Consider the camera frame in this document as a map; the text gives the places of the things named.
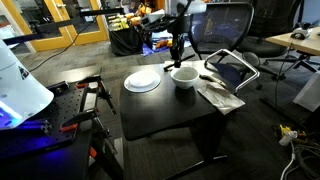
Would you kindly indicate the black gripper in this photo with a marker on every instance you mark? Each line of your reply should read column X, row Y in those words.
column 177, row 45

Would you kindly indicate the grey device on desk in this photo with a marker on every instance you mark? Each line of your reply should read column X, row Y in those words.
column 300, row 33

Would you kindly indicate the wooden desk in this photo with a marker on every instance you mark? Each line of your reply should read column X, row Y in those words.
column 300, row 41

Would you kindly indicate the black perforated breadboard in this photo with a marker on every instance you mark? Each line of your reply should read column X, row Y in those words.
column 63, row 110

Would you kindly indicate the black mesh office chair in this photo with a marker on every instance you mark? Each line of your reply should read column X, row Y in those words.
column 223, row 26

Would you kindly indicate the yellow and orange items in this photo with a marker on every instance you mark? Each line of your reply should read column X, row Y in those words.
column 125, row 21

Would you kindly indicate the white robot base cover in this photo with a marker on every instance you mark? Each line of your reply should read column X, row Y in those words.
column 20, row 90

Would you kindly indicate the black draped table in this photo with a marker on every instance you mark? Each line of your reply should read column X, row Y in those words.
column 126, row 41

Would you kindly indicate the white bowl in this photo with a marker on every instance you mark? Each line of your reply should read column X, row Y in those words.
column 184, row 80

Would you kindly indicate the black table pedestal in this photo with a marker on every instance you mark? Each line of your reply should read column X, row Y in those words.
column 208, row 136

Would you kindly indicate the yellow door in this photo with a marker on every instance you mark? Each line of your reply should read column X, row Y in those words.
column 58, row 20

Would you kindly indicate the white plug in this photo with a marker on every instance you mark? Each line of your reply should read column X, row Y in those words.
column 287, row 138

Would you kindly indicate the silver-framed blue chair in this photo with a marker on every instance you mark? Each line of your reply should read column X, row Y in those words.
column 230, row 73

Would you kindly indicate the white box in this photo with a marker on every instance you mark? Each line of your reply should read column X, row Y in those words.
column 308, row 93

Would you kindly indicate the black camera rig bar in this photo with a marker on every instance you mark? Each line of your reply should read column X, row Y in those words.
column 56, row 25

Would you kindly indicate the white plate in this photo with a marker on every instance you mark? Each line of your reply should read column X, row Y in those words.
column 141, row 81

